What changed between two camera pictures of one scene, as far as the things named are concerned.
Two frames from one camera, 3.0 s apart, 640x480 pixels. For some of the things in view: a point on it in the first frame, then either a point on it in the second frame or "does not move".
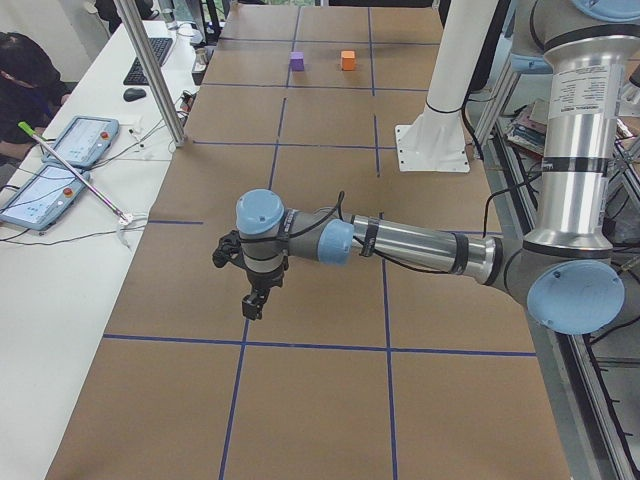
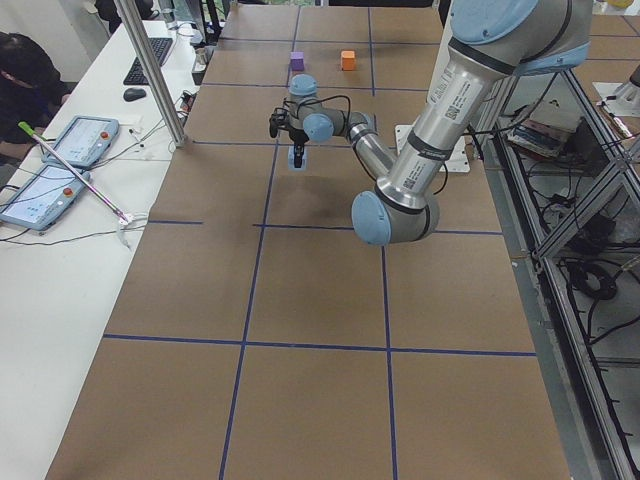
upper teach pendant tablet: (83, 141) does not move
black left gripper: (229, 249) to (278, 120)
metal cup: (201, 56) does not move
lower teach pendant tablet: (44, 200) does not move
